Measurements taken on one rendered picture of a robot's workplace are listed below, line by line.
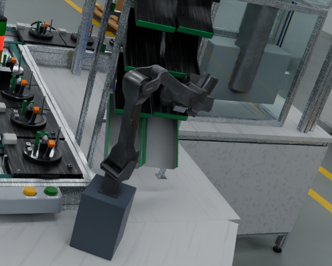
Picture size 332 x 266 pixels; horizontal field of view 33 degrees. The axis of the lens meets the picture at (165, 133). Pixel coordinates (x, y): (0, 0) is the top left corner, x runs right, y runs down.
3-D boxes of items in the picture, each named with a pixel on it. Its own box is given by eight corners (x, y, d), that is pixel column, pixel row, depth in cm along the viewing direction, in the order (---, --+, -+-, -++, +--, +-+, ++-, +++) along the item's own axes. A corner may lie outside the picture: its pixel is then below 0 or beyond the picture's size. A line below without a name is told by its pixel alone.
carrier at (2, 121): (64, 142, 214) (70, 114, 209) (0, 140, 203) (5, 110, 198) (50, 114, 233) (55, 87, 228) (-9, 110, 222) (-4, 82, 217)
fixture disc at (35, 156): (65, 166, 195) (66, 161, 194) (26, 165, 188) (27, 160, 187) (56, 146, 206) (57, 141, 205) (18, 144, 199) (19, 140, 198)
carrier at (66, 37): (106, 53, 323) (111, 33, 318) (66, 48, 312) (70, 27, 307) (94, 39, 342) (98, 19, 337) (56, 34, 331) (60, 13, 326)
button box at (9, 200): (60, 213, 181) (64, 197, 179) (-6, 215, 171) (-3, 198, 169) (55, 200, 187) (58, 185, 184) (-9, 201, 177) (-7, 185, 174)
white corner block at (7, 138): (16, 149, 200) (18, 139, 199) (3, 148, 198) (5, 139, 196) (13, 142, 204) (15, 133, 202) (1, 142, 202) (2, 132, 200)
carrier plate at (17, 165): (82, 179, 194) (83, 173, 193) (12, 178, 183) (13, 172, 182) (65, 144, 213) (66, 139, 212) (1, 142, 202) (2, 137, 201)
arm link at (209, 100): (216, 115, 188) (220, 98, 187) (164, 102, 183) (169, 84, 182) (208, 111, 196) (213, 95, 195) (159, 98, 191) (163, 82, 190)
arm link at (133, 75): (140, 81, 151) (157, 77, 155) (123, 69, 155) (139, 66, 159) (121, 177, 166) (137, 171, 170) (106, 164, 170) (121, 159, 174)
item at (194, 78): (201, 96, 187) (207, 77, 186) (182, 91, 185) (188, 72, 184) (196, 94, 192) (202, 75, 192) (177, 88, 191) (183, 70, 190)
